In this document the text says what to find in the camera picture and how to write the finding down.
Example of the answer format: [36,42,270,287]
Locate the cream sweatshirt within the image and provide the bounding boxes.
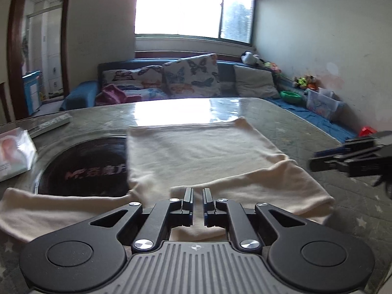
[1,118,334,242]

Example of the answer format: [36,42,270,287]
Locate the black gloved right hand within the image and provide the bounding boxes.
[373,174,392,200]

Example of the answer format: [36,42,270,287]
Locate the red plastic stool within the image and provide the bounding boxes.
[359,126,377,137]

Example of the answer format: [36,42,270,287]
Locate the clear plastic storage box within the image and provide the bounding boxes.
[306,89,345,121]

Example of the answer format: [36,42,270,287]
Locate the green bowl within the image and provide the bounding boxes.
[280,90,303,106]

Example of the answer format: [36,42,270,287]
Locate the round black induction cooktop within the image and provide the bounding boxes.
[34,136,128,197]

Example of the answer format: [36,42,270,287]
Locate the grey plain cushion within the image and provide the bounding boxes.
[234,66,280,98]

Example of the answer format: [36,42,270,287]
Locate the panda plush toy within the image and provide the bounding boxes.
[241,51,265,66]

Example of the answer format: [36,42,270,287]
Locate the left butterfly cushion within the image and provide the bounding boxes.
[102,65,168,101]

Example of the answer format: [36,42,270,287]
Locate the butterfly cushion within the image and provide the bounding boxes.
[163,53,221,98]
[102,65,168,101]

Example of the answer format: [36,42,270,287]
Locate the pink cloth on sofa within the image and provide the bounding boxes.
[95,84,128,106]

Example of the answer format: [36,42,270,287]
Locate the right butterfly cushion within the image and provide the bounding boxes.
[163,53,221,98]

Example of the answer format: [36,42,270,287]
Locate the blue sofa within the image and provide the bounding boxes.
[61,54,355,142]

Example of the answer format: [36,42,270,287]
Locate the flat white remote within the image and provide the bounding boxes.
[28,113,73,139]

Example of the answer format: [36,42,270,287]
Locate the pink tissue pack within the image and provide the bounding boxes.
[0,127,37,181]

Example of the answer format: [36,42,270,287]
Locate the window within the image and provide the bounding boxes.
[135,0,256,44]

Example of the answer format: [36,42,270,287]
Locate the blue white cabinet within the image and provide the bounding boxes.
[22,70,41,115]

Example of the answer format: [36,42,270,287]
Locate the plush toys by wall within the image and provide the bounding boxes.
[292,75,319,91]

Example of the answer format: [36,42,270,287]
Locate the dark wooden door frame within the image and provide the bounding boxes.
[7,0,70,120]

